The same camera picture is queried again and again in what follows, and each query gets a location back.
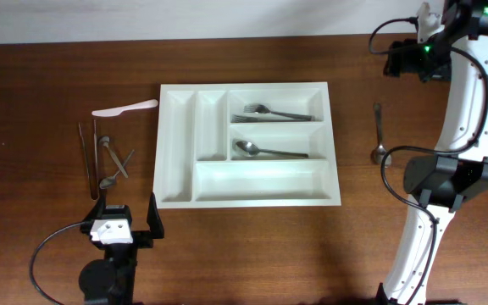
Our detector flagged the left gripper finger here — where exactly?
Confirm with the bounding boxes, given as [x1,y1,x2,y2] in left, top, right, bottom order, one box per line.
[89,195,106,220]
[147,192,164,239]

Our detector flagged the long metal tongs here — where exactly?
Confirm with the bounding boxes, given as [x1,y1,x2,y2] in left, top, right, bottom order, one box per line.
[77,122,99,201]

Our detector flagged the metal tablespoon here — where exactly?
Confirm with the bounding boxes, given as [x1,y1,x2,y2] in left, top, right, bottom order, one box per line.
[372,103,387,164]
[234,140,309,158]

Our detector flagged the metal fork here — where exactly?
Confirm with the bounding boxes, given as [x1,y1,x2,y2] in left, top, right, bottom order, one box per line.
[243,103,314,121]
[231,114,312,123]

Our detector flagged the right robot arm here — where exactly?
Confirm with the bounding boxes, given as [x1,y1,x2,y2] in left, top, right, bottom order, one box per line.
[374,0,488,304]

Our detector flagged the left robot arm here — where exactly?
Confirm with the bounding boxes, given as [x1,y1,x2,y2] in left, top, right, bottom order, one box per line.
[79,195,164,304]

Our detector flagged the small metal spoon lower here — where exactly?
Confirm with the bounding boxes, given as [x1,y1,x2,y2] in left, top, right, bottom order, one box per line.
[99,150,135,190]

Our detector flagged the small metal spoon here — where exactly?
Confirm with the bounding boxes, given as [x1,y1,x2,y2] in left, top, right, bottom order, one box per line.
[99,150,135,190]
[97,136,129,178]

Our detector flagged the small metal spoon upper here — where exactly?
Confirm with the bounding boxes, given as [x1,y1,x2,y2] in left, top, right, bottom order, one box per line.
[97,136,129,178]

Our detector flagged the white plastic knife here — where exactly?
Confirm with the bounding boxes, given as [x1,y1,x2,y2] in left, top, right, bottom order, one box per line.
[91,99,158,118]

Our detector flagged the white cutlery tray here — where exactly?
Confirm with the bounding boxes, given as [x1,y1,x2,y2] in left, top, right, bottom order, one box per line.
[152,82,341,209]

